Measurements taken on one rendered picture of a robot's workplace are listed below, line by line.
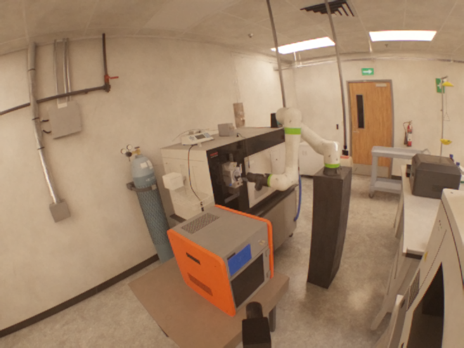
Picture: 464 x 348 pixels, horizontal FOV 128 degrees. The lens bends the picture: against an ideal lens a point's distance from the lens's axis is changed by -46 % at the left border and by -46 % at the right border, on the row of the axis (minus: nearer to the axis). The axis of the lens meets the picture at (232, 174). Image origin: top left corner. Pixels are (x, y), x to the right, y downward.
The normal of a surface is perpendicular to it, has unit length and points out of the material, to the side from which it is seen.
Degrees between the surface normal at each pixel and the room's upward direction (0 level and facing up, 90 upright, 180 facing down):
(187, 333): 0
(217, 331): 0
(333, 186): 90
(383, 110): 90
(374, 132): 90
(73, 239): 90
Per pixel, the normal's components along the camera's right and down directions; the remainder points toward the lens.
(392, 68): -0.67, 0.30
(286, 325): -0.13, -0.95
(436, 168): -0.64, -0.25
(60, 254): 0.73, 0.11
